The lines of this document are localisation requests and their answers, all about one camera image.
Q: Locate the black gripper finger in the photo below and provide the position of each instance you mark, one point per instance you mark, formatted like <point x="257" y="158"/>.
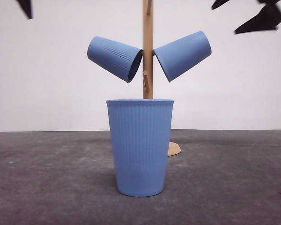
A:
<point x="26" y="7"/>
<point x="267" y="19"/>
<point x="218" y="3"/>

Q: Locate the wooden cup tree stand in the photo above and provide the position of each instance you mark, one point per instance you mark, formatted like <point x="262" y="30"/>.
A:
<point x="148" y="60"/>

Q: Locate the blue ribbed cup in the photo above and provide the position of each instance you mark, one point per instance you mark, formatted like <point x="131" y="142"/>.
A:
<point x="141" y="136"/>
<point x="180" y="54"/>
<point x="120" y="59"/>

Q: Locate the dark grey table mat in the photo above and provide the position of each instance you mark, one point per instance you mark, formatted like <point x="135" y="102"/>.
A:
<point x="219" y="177"/>

